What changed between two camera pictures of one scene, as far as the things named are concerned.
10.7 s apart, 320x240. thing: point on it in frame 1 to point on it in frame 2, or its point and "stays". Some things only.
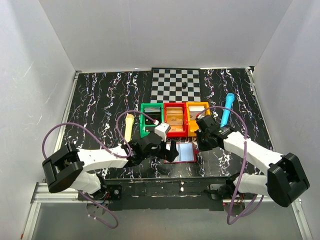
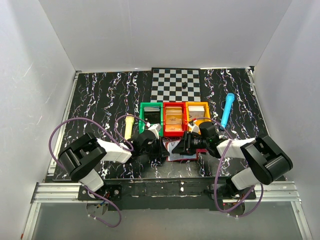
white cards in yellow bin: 194,110 stays
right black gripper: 202,147 to 184,145
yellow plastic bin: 191,125 stays
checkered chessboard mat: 166,85 stays
